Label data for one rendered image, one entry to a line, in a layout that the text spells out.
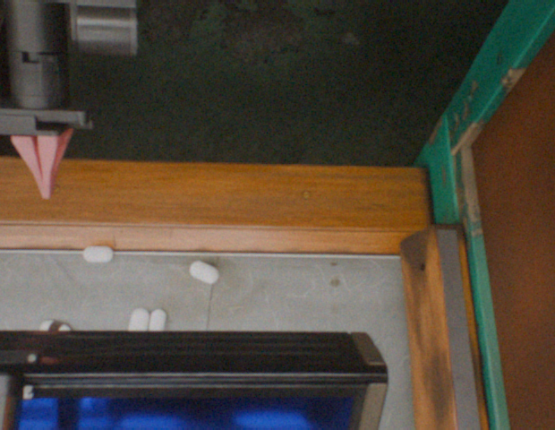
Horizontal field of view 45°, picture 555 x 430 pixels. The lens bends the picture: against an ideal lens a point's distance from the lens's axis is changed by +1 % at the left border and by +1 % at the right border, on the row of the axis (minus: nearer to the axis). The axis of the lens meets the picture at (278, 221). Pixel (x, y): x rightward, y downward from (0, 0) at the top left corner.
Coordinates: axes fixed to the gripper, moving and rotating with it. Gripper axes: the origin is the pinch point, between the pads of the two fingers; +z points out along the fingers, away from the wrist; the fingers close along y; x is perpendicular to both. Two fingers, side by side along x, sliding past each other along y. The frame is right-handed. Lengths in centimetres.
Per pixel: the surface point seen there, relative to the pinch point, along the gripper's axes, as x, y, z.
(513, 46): -8, 46, -18
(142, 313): 0.3, 10.0, 14.9
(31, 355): -33.9, 8.0, 1.1
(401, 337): 0.8, 41.3, 17.7
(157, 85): 111, -1, 2
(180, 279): 5.0, 14.0, 12.5
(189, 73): 114, 7, -1
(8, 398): -36.4, 7.3, 2.6
